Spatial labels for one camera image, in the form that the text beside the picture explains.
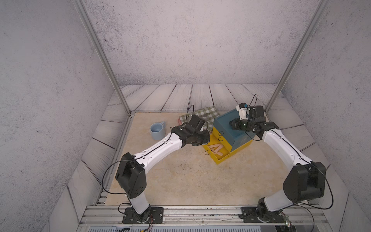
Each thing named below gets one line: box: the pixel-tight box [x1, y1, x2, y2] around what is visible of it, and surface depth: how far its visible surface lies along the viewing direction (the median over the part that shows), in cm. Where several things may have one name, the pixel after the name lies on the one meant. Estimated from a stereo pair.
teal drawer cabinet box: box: [213, 108, 256, 153], surface depth 85 cm
